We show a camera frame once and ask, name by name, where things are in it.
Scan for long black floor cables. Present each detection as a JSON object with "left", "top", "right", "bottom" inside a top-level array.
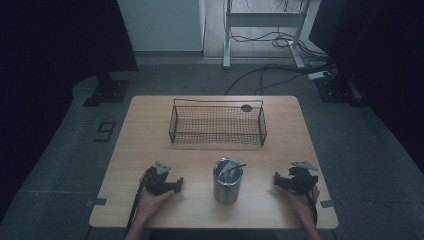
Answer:
[{"left": 224, "top": 61, "right": 338, "bottom": 97}]

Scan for left hand-held gripper black cable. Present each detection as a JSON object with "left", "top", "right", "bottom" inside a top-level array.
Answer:
[{"left": 125, "top": 171, "right": 150, "bottom": 234}]

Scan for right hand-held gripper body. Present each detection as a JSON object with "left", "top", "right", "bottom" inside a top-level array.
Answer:
[{"left": 287, "top": 160, "right": 320, "bottom": 195}]

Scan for black stand base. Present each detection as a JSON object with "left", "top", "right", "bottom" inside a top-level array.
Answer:
[
  {"left": 314, "top": 73, "right": 368, "bottom": 108},
  {"left": 82, "top": 70, "right": 132, "bottom": 108}
]

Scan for black wire mesh basket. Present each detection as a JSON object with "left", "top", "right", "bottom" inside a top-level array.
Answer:
[{"left": 168, "top": 98, "right": 268, "bottom": 147}]

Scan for steel tumbler with lid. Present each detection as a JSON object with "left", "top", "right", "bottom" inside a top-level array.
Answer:
[{"left": 212, "top": 157, "right": 244, "bottom": 205}]

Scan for white power strip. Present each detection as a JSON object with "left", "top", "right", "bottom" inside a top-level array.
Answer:
[{"left": 306, "top": 69, "right": 335, "bottom": 81}]

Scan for white desk frame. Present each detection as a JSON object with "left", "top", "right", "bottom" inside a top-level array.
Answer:
[{"left": 222, "top": 0, "right": 316, "bottom": 70}]

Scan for white cabinet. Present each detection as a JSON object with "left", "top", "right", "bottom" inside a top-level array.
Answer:
[{"left": 116, "top": 0, "right": 207, "bottom": 53}]

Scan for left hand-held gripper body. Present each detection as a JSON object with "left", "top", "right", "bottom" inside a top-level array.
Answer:
[{"left": 141, "top": 160, "right": 178, "bottom": 197}]

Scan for black drinking straw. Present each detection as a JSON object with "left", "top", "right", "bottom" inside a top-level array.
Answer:
[{"left": 226, "top": 163, "right": 247, "bottom": 175}]

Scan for right hand-held gripper black cable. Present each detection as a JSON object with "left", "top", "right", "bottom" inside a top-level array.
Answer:
[{"left": 294, "top": 175, "right": 319, "bottom": 225}]

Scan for hand-held gripper black cable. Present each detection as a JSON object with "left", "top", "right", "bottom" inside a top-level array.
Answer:
[
  {"left": 125, "top": 171, "right": 150, "bottom": 234},
  {"left": 294, "top": 175, "right": 319, "bottom": 225}
]

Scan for dark curtain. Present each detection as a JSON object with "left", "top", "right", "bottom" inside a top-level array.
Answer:
[
  {"left": 307, "top": 0, "right": 424, "bottom": 166},
  {"left": 0, "top": 0, "right": 140, "bottom": 223}
]

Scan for tangled black floor cables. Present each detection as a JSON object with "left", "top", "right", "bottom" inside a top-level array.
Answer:
[{"left": 229, "top": 30, "right": 330, "bottom": 62}]

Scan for person's dark clothing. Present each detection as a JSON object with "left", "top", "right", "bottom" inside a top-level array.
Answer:
[{"left": 148, "top": 228, "right": 279, "bottom": 240}]

